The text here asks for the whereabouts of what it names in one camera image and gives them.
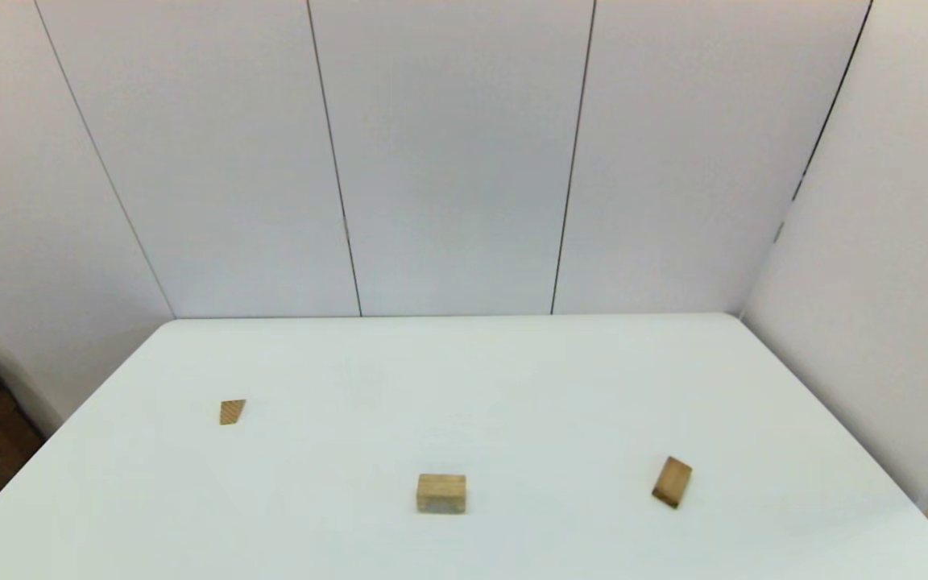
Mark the rectangular wooden building block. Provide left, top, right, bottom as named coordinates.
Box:
left=651, top=456, right=693, bottom=509

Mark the arched wooden building block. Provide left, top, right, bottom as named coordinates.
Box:
left=416, top=474, right=467, bottom=515

